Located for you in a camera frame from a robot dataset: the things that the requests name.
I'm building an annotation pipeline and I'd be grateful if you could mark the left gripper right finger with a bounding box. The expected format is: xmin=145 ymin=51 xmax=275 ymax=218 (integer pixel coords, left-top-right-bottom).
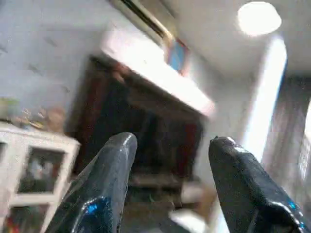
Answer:
xmin=207 ymin=136 xmax=311 ymax=233

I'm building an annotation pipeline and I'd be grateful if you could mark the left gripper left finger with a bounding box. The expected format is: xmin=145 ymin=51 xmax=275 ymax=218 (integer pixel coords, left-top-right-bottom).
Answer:
xmin=46 ymin=132 xmax=138 ymax=233

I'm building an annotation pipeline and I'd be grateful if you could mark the white glass-door cabinet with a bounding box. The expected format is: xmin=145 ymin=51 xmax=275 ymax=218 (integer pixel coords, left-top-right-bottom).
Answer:
xmin=0 ymin=121 xmax=81 ymax=233

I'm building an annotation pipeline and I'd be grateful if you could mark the round ceiling light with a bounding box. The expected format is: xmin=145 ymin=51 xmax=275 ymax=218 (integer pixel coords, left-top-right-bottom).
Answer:
xmin=237 ymin=1 xmax=283 ymax=37

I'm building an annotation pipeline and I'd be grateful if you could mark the dark wooden wall cabinet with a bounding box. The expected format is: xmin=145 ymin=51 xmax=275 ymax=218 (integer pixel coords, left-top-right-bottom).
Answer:
xmin=68 ymin=55 xmax=207 ymax=210

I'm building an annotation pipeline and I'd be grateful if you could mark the framed wall picture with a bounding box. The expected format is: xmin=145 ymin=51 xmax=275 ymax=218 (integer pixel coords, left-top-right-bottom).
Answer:
xmin=167 ymin=37 xmax=191 ymax=74

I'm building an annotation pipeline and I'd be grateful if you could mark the wall air conditioner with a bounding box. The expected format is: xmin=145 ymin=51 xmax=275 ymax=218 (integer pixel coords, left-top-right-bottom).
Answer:
xmin=109 ymin=0 xmax=178 ymax=47

